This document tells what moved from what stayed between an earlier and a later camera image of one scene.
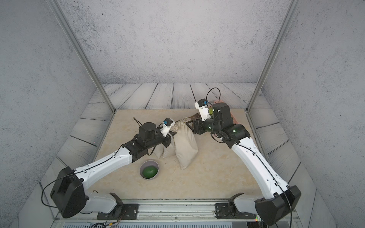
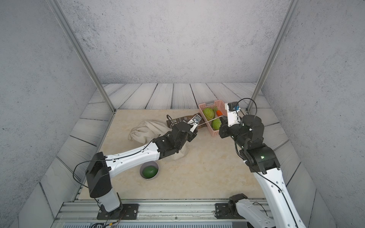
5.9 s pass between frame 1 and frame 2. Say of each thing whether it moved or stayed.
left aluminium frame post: stayed
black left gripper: moved
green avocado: stayed
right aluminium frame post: stayed
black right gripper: moved
